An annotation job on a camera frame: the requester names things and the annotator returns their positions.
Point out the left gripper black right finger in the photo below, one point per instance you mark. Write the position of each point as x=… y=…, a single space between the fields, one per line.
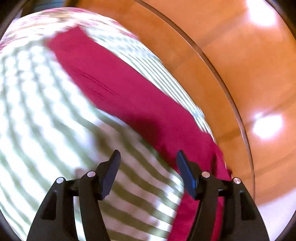
x=241 y=219

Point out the orange wooden wardrobe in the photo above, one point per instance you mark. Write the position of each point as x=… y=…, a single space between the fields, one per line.
x=236 y=60

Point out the red cloth garment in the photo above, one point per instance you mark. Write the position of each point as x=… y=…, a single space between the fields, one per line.
x=118 y=89

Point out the green white checked bedspread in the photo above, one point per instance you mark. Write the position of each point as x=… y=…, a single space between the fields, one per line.
x=49 y=129

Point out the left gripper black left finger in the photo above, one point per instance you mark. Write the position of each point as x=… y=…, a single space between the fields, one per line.
x=55 y=219

